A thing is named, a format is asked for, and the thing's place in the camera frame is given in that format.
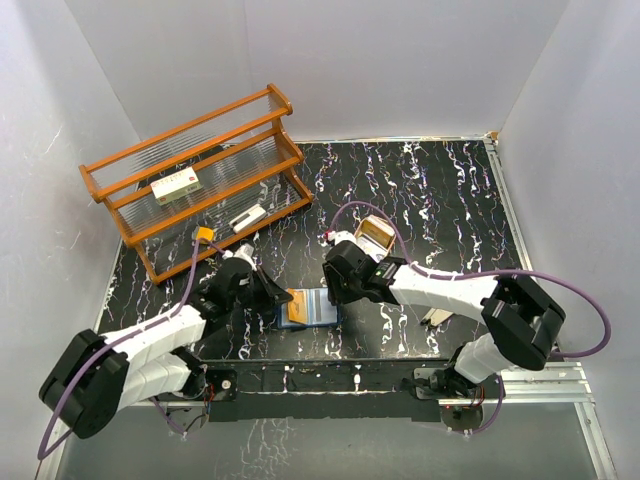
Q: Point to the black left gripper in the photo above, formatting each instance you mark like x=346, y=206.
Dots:
x=272, y=293

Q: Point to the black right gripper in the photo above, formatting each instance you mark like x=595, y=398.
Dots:
x=336, y=293

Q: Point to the gold VIP credit card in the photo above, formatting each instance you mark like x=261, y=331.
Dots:
x=297, y=307

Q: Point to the blue leather card holder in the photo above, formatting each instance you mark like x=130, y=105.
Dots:
x=284, y=324

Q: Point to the grey striped credit card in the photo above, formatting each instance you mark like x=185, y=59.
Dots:
x=322, y=307

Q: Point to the stack of credit cards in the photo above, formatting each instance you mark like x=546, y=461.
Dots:
x=372, y=237

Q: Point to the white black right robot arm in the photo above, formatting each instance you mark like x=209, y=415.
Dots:
x=521, y=319

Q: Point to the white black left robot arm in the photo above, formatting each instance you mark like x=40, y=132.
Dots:
x=100, y=374

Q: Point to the beige oval card tray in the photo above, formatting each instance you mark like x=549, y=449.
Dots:
x=374, y=237

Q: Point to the white black small device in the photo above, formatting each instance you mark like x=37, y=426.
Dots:
x=249, y=217

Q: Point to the orange yellow small object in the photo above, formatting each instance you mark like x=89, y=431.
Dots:
x=203, y=234

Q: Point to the orange wooden shelf rack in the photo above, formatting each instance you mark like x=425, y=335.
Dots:
x=242, y=155

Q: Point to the white red small box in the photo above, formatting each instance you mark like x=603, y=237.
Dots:
x=175, y=186

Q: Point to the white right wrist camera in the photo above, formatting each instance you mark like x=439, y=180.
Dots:
x=333, y=237

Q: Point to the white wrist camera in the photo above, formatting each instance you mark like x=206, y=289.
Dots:
x=333, y=237
x=244, y=252

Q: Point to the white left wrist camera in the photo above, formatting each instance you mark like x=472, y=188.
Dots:
x=244, y=252

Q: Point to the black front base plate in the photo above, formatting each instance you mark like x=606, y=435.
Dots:
x=320, y=389

